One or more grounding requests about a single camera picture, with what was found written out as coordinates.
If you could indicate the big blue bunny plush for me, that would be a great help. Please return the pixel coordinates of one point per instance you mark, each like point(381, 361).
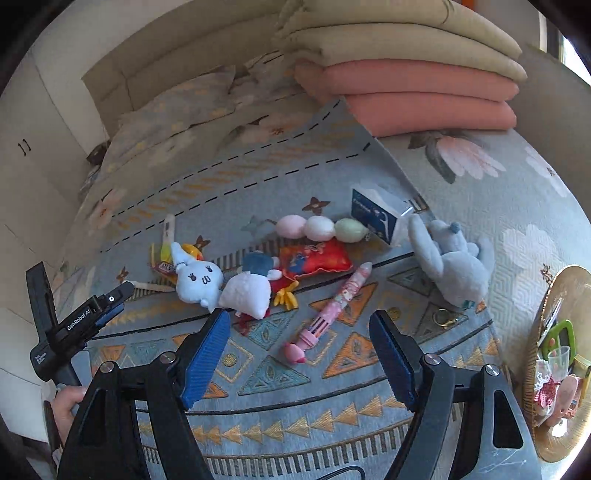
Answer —
point(461, 270)

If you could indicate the tricolour dango plush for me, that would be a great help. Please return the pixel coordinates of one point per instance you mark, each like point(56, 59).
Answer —
point(319, 228)

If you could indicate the red embroidered pouch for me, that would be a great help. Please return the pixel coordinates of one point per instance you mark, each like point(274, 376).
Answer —
point(299, 261)

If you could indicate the folded beige quilt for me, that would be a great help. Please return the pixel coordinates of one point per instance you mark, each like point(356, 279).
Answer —
point(333, 32)

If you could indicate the floral pillow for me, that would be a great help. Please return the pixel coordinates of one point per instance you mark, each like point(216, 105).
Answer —
point(196, 101)
point(264, 79)

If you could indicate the blue floss pick box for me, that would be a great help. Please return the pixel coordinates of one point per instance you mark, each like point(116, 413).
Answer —
point(385, 214)

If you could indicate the pink multicolour character pen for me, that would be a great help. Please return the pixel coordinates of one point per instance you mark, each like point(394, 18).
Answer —
point(308, 337)

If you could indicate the strawberry drawstring pouch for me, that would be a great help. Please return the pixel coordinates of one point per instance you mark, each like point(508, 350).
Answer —
point(545, 391)

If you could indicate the floral green bedspread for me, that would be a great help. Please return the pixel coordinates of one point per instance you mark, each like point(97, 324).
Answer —
point(227, 181)

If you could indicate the clear plastic cup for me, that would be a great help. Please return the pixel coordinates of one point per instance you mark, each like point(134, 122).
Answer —
point(559, 363)

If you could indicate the pink card box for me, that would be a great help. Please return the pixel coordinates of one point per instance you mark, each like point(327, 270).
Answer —
point(566, 394)

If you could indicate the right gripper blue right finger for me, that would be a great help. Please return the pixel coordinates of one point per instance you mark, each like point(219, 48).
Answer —
point(400, 357)

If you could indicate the left floral pillow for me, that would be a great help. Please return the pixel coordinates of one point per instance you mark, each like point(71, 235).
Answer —
point(196, 101)

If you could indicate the FOX candy wrapper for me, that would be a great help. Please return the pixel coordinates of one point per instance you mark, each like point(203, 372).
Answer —
point(165, 268)

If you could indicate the white duck plush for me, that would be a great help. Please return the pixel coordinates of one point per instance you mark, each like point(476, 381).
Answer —
point(251, 291)

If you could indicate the patterned blue rug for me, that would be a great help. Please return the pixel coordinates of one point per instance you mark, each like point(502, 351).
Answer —
point(263, 417)

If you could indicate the yellow tape measure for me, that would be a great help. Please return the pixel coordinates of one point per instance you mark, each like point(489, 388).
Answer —
point(186, 249)

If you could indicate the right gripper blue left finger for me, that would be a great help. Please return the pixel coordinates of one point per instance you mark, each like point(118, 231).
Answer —
point(198, 356)

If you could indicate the person's left hand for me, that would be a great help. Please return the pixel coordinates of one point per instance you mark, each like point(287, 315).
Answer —
point(62, 405)

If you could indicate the right floral pillow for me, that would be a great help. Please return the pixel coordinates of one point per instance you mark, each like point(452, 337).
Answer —
point(264, 79)

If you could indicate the golden ribbed plate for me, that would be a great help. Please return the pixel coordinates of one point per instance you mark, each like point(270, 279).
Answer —
point(567, 297)

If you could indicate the folded pink quilt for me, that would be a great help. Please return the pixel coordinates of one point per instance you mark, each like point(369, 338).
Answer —
point(391, 97)

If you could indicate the white yellow highlighter marker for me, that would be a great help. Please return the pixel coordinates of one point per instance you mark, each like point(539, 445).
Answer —
point(167, 238)

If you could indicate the light blue ghost plush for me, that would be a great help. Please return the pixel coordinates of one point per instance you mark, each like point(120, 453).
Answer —
point(197, 281)

